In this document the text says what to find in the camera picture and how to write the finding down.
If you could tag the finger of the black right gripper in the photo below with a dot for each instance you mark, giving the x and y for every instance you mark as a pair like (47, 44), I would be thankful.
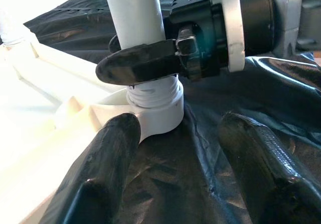
(114, 44)
(135, 63)

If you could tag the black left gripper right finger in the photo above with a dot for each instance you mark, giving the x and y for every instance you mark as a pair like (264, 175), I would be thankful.
(263, 171)

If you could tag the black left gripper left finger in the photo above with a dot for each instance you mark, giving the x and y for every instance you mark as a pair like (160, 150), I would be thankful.
(100, 171)

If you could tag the white plastic table leg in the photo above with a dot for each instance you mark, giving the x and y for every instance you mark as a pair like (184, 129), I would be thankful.
(135, 13)

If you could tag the white plastic table top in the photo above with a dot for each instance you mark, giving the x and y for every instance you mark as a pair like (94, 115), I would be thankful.
(37, 146)

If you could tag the black plastic table cover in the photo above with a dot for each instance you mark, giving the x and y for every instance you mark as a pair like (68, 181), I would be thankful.
(175, 183)

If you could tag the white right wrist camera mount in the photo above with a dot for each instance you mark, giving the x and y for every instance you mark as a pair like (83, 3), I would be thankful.
(233, 33)

